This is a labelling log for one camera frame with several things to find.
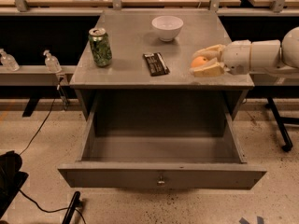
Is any grey cabinet counter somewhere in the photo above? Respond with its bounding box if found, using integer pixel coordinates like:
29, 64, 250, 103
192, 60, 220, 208
70, 9, 254, 116

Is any metal drawer handle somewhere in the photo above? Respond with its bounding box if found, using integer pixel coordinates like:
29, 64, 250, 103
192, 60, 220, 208
157, 175, 165, 187

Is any black stand foot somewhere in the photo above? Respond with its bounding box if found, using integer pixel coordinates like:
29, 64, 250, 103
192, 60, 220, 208
62, 191, 80, 224

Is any grey open top drawer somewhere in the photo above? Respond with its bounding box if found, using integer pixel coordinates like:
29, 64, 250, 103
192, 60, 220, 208
59, 95, 266, 189

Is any white bowl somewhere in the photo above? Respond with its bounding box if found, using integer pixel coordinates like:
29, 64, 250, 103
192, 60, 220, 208
151, 16, 184, 42

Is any green soda can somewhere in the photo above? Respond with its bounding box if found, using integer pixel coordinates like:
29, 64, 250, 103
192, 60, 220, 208
89, 28, 112, 67

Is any clear pump sanitizer bottle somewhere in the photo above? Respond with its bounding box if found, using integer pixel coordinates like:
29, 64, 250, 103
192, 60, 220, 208
43, 49, 62, 73

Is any clear sanitizer bottle far left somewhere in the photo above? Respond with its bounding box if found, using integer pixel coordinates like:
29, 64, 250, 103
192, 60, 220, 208
0, 49, 20, 71

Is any orange fruit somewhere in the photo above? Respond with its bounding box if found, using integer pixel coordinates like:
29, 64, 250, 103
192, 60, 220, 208
191, 56, 208, 68

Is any black snack bar packet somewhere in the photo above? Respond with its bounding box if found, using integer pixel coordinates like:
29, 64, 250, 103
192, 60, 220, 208
143, 52, 170, 77

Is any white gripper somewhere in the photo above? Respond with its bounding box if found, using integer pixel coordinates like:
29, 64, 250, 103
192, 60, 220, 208
190, 40, 251, 77

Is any black floor cable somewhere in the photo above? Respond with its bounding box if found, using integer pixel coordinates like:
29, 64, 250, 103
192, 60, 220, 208
19, 75, 68, 156

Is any black object lower left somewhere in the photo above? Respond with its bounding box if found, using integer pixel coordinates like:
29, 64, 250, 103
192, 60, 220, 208
0, 151, 28, 217

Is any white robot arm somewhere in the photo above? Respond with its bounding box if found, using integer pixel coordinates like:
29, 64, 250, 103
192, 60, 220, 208
190, 27, 299, 77

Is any black chair base leg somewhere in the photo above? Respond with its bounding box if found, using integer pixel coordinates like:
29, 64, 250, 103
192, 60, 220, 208
266, 97, 299, 152

